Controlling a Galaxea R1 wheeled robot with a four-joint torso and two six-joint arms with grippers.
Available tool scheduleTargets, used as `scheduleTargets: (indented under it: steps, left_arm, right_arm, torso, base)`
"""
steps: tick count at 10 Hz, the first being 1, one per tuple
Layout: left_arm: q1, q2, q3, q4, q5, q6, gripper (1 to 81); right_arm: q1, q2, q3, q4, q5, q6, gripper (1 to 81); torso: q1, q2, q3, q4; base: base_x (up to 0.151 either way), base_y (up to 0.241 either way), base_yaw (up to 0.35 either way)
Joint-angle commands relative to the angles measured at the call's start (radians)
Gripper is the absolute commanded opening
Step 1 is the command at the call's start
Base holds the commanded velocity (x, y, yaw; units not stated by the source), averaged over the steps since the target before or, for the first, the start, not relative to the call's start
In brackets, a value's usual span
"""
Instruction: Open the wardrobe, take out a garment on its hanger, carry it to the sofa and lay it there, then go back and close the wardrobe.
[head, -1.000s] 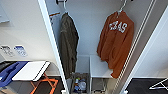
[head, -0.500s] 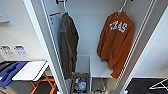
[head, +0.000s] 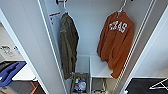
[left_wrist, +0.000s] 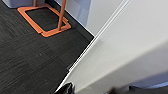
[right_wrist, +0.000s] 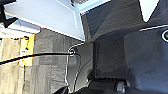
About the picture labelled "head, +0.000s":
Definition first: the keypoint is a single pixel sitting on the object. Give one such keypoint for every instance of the white wardrobe door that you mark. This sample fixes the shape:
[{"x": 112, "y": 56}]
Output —
[
  {"x": 36, "y": 50},
  {"x": 140, "y": 50}
]

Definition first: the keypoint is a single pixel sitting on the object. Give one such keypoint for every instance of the dark green jacket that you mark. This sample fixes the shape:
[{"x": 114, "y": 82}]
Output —
[{"x": 68, "y": 43}]

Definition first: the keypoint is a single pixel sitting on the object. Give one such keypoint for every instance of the white wardrobe carcass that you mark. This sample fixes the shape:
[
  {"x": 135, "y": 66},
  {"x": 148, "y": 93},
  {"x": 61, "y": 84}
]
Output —
[{"x": 88, "y": 26}]

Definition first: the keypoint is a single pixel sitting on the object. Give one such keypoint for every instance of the orange printed hoodie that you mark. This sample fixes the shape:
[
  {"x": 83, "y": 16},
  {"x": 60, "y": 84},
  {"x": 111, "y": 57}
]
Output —
[{"x": 115, "y": 46}]

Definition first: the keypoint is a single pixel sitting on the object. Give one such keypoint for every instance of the grey storage bin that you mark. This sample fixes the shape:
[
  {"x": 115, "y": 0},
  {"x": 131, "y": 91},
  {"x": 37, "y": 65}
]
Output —
[{"x": 99, "y": 86}]

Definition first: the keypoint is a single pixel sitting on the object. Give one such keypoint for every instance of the orange label sticker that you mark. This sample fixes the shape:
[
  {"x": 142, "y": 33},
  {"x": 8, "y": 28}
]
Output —
[{"x": 55, "y": 14}]

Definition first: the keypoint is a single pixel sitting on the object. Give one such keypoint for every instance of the white clothes hanger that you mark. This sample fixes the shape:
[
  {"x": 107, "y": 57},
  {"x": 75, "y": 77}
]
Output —
[
  {"x": 64, "y": 7},
  {"x": 122, "y": 8}
]

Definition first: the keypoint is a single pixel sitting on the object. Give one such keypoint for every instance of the grey bin cabinet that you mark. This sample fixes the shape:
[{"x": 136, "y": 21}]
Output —
[{"x": 16, "y": 88}]

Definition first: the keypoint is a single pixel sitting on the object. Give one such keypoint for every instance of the white drying rack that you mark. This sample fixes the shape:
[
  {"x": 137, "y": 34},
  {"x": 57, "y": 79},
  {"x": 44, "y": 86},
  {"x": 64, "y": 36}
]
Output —
[{"x": 160, "y": 85}]

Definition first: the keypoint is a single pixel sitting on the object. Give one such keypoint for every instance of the orange floor frame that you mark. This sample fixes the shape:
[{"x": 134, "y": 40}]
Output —
[{"x": 33, "y": 87}]

